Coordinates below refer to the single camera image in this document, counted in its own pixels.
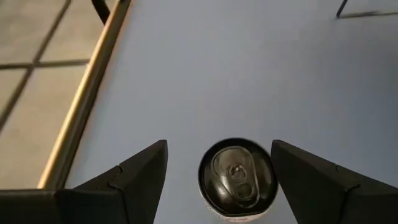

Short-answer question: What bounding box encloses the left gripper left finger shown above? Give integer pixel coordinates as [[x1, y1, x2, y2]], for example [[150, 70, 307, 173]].
[[0, 139, 169, 224]]

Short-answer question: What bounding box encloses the black curved handle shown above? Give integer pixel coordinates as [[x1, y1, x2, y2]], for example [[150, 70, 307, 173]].
[[91, 0, 111, 26]]

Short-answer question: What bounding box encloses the clear tube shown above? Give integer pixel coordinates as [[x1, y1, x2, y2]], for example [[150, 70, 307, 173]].
[[197, 137, 279, 223]]

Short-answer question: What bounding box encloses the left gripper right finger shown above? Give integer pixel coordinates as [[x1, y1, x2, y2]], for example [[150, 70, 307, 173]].
[[271, 139, 398, 224]]

